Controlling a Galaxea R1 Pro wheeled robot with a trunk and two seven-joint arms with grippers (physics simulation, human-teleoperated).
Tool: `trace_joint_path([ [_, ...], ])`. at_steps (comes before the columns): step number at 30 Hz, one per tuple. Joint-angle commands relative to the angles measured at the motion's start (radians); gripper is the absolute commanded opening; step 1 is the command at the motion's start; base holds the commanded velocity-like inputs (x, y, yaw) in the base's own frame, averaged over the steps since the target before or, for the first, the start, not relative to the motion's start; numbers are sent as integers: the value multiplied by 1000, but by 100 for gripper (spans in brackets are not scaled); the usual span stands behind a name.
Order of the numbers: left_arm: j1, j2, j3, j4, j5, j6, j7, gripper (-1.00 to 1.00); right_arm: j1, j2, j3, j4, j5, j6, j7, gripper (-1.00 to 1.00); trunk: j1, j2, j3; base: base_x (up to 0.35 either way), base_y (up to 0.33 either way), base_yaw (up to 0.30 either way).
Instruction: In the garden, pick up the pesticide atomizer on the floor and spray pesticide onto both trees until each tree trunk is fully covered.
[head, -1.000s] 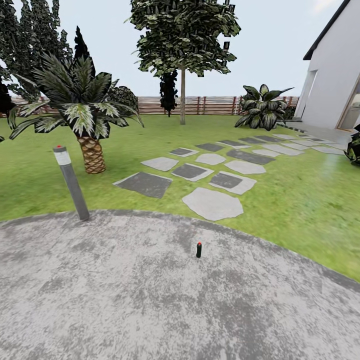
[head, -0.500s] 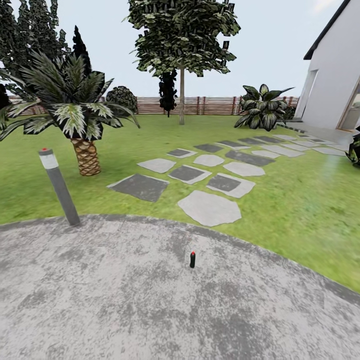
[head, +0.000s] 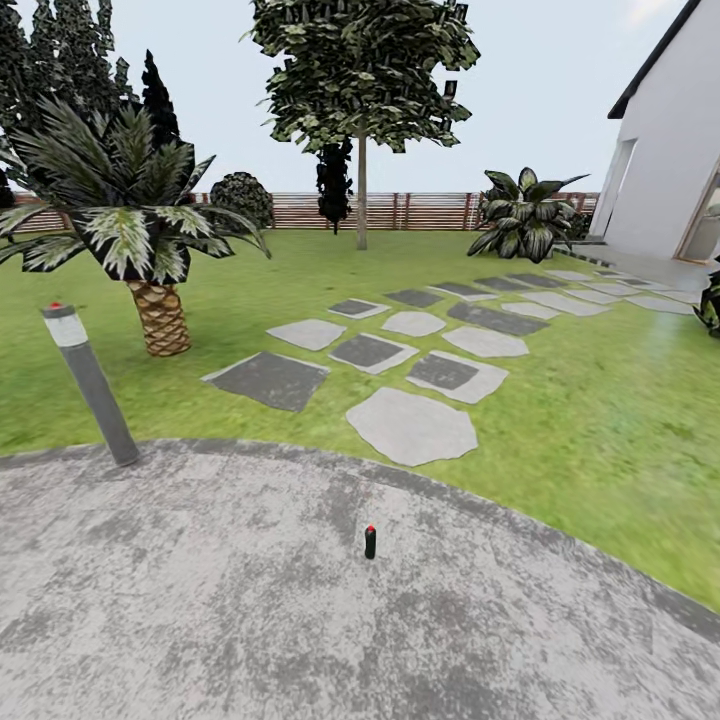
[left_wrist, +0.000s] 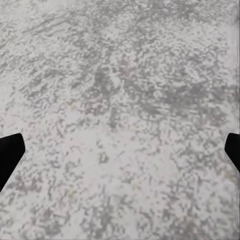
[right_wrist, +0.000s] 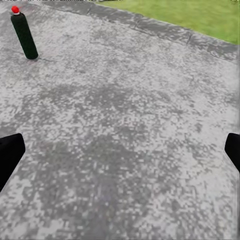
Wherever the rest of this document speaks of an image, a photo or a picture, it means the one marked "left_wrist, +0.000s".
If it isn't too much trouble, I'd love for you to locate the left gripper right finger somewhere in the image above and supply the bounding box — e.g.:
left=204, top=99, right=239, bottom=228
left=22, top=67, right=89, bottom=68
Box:
left=224, top=132, right=240, bottom=172

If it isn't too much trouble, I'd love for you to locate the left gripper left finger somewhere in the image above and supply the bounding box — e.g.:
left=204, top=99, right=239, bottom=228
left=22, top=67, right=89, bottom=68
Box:
left=0, top=133, right=26, bottom=192

